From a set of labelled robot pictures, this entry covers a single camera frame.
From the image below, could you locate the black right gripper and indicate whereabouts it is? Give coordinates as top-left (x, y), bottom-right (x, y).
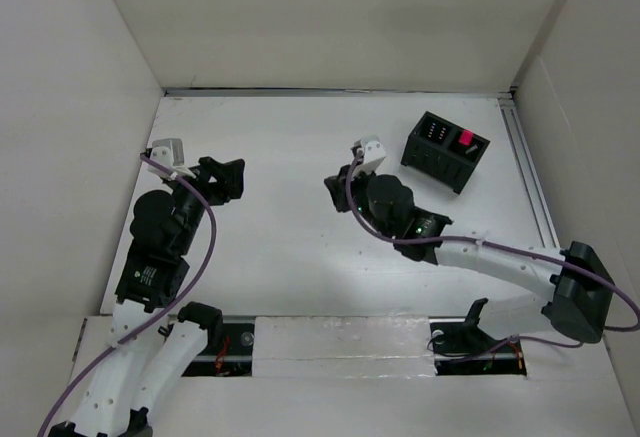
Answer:
top-left (325, 160), bottom-right (394, 239)

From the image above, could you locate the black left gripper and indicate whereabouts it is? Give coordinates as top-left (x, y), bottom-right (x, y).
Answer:
top-left (164, 155), bottom-right (243, 253)

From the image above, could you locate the pink-capped black highlighter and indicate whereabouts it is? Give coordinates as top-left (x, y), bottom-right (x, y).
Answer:
top-left (452, 130), bottom-right (482, 158)

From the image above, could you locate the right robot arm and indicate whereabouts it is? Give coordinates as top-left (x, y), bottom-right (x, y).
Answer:
top-left (324, 167), bottom-right (614, 358)

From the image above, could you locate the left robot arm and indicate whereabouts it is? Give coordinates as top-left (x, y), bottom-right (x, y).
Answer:
top-left (38, 150), bottom-right (245, 436)

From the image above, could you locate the black two-compartment desk organizer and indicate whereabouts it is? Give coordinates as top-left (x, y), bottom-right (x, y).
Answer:
top-left (400, 111), bottom-right (490, 194)

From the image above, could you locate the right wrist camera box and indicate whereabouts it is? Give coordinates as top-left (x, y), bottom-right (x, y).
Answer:
top-left (352, 136), bottom-right (387, 176)

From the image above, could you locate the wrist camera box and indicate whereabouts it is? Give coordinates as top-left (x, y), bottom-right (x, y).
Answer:
top-left (145, 138), bottom-right (186, 172)
top-left (352, 136), bottom-right (387, 176)

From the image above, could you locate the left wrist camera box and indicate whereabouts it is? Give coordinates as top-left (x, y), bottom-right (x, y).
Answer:
top-left (145, 138), bottom-right (186, 172)

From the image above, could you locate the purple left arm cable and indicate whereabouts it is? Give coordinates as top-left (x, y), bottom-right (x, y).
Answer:
top-left (37, 151), bottom-right (219, 437)

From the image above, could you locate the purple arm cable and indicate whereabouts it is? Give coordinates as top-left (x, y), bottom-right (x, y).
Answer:
top-left (37, 151), bottom-right (219, 437)
top-left (346, 149), bottom-right (640, 363)

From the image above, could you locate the aluminium rail at back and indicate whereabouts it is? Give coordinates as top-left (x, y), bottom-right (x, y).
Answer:
top-left (164, 87), bottom-right (511, 98)

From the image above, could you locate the aluminium rail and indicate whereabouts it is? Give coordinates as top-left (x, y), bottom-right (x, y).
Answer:
top-left (498, 94), bottom-right (560, 248)
top-left (164, 87), bottom-right (511, 98)

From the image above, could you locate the front mounting rail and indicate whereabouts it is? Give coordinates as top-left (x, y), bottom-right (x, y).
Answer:
top-left (185, 316), bottom-right (527, 379)

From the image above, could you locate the aluminium rail at right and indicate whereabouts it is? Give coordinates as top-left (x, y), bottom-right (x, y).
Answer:
top-left (498, 94), bottom-right (560, 248)

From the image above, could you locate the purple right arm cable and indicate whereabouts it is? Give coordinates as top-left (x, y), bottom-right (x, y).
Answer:
top-left (346, 149), bottom-right (640, 363)

